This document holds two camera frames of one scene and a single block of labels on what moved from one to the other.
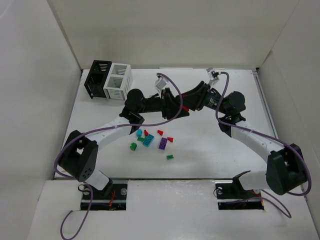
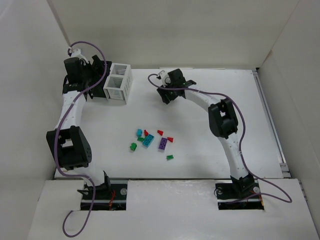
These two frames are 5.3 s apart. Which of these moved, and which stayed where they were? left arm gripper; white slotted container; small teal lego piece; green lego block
Moved: left arm gripper
Stayed: small teal lego piece; green lego block; white slotted container
